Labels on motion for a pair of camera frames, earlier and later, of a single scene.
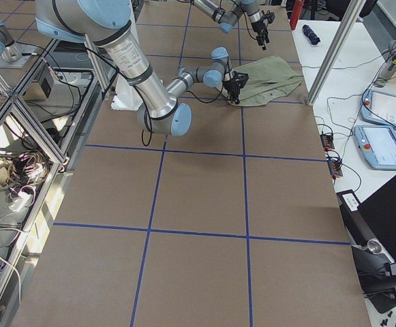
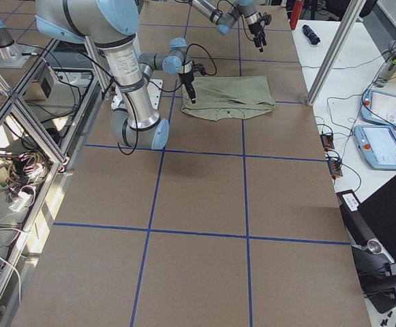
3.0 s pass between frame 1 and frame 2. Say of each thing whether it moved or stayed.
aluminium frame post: stayed
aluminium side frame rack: stayed
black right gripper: moved
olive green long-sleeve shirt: moved
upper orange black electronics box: stayed
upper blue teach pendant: stayed
